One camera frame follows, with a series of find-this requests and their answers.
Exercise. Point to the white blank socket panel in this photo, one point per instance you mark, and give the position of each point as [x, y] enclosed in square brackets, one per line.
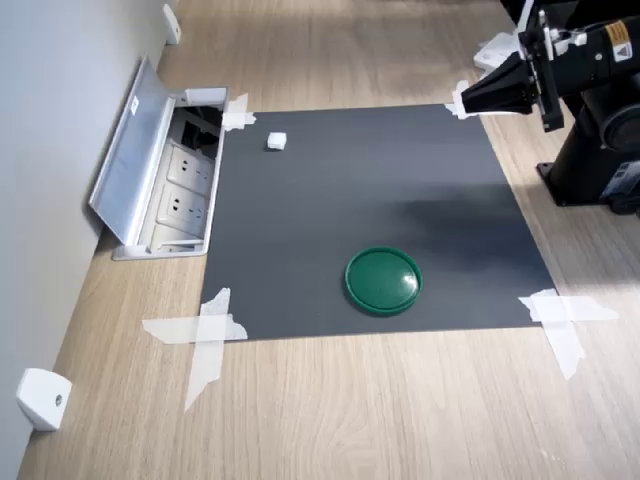
[172, 235]

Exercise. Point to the round green lid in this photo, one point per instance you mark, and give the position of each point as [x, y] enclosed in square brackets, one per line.
[382, 282]

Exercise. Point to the white corner bracket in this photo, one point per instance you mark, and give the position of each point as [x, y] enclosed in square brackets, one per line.
[42, 400]
[172, 25]

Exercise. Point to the white power socket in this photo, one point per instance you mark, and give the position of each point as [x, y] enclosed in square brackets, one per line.
[182, 205]
[192, 167]

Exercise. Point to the white bracket taped to table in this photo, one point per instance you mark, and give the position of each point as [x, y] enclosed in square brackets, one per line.
[492, 52]

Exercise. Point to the silver socket box lid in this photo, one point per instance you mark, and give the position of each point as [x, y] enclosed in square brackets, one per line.
[132, 155]

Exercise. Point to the white tape strip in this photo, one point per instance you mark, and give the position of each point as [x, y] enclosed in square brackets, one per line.
[456, 107]
[170, 331]
[239, 104]
[239, 121]
[575, 307]
[565, 350]
[205, 370]

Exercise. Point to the dark grey mat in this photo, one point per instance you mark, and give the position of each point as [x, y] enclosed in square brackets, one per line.
[350, 200]

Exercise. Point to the small white plastic terminal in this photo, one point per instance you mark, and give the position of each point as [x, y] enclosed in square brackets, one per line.
[275, 141]

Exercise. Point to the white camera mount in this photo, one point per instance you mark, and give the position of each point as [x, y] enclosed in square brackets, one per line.
[561, 46]

